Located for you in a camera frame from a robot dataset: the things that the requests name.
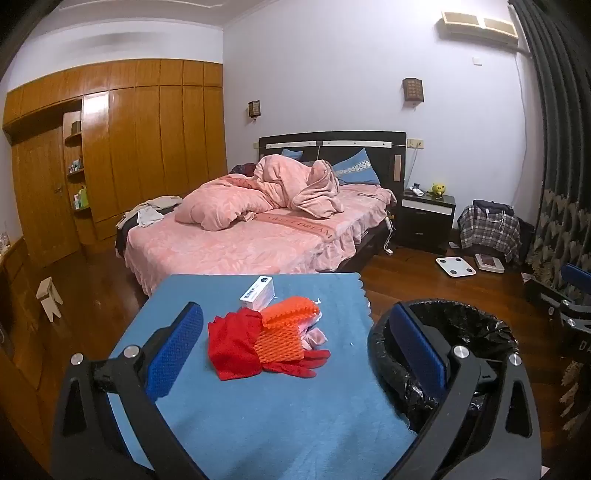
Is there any large blue pillow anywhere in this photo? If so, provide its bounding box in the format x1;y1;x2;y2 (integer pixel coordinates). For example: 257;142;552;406
331;148;382;186

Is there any white air conditioner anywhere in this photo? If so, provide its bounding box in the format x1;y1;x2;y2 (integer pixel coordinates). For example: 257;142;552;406
438;10;520;47

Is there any small wooden stool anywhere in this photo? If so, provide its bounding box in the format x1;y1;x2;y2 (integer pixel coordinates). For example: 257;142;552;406
36;277;64;320

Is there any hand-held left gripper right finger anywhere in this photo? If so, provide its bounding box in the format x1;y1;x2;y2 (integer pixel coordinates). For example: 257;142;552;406
383;302;542;480

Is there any large wooden wall lamp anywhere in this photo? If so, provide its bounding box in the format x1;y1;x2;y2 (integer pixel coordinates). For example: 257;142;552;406
402;77;424;106

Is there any white bathroom scale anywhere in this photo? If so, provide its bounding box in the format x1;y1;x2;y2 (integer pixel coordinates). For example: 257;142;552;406
436;256;476;278

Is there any black lined trash bin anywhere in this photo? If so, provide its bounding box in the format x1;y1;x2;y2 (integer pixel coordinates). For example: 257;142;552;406
369;299;520;435

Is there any white cardboard box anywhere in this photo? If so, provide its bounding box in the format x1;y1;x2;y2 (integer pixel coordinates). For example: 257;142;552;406
239;275;276;311

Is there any blue table cloth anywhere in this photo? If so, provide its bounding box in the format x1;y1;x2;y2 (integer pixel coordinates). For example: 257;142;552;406
107;272;419;480

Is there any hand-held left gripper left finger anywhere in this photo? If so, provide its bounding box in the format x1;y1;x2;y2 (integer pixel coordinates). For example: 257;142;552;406
50;302;218;480

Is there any red fabric glove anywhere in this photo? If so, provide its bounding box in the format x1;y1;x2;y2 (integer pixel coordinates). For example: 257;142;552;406
208;308;332;381

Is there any wooden wardrobe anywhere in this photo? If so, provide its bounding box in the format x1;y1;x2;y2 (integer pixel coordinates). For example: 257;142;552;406
2;58;228;268

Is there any pile of clothes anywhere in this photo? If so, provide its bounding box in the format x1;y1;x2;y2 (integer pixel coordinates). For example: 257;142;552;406
115;196;183;229

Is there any black nightstand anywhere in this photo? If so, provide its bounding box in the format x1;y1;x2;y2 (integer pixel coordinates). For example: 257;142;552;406
396;190;457;254

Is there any plaid cloth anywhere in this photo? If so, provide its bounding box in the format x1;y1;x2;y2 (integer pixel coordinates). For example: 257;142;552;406
458;205;522;263

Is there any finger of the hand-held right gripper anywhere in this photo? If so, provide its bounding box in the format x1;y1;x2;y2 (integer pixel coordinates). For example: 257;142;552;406
524;277;573;324
561;263;591;305

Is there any dark patterned curtain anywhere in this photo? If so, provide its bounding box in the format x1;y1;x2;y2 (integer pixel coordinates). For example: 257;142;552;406
508;0;591;444

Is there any orange foam net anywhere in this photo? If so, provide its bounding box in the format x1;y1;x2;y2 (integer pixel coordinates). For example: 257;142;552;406
253;296;321;365

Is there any pink cloth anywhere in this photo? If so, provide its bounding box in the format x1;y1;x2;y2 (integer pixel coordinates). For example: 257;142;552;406
295;323;329;349

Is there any pink duvet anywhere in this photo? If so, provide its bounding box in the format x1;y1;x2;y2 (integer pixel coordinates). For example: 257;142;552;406
174;154;345;232

